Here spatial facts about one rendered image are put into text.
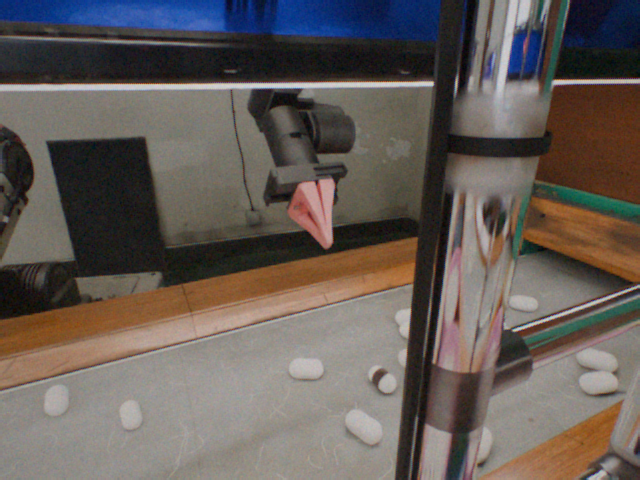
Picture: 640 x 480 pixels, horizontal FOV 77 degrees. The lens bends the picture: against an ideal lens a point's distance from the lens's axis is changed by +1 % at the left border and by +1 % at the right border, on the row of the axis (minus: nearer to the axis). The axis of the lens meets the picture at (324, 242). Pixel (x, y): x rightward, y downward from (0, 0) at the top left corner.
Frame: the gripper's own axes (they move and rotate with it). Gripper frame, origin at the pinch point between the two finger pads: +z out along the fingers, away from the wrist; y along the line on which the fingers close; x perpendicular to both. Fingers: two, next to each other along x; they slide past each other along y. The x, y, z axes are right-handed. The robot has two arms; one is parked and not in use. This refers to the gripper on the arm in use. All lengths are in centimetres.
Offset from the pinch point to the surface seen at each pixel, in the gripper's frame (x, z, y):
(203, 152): 140, -133, 17
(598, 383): -7.6, 24.7, 18.9
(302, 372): 2.2, 13.7, -7.1
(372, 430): -4.6, 21.0, -4.7
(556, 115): -6.4, -11.8, 43.9
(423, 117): 115, -128, 151
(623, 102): -14.5, -6.1, 44.0
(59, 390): 6.6, 7.8, -29.8
